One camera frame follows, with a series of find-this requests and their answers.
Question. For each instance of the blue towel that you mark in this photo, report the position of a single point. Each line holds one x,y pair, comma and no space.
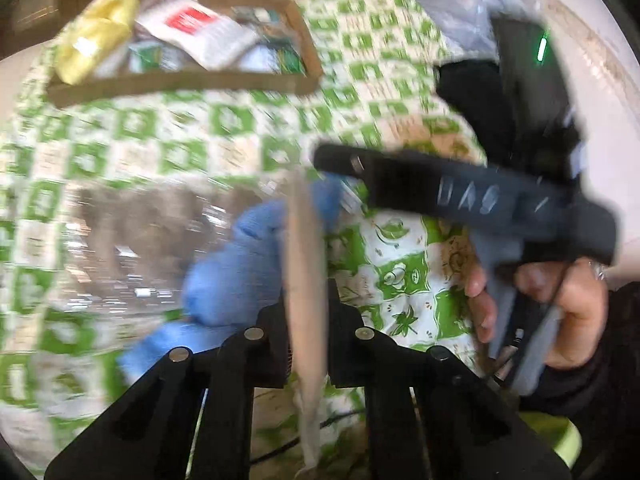
222,293

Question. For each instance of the dark blue snack packet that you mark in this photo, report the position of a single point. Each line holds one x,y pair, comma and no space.
255,15

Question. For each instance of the shallow cardboard tray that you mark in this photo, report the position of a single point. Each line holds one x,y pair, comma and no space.
193,77

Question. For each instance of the clear plastic wrap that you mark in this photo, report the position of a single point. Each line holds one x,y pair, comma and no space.
129,250

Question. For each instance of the green white granule sachet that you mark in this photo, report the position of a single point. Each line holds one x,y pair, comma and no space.
272,60

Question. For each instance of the green patterned quilt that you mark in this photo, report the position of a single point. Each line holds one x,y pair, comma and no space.
404,273

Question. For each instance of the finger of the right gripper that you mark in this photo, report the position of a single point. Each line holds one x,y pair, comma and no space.
428,184

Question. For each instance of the beige card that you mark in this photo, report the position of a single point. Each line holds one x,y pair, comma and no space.
307,311

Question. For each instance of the person's right hand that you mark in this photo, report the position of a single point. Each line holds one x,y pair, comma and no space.
582,297

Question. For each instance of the yellow towel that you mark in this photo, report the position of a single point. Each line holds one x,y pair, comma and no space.
97,32

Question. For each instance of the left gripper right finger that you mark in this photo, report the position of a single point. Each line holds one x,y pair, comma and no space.
361,357

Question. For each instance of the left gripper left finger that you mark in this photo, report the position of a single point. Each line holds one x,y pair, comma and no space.
222,384

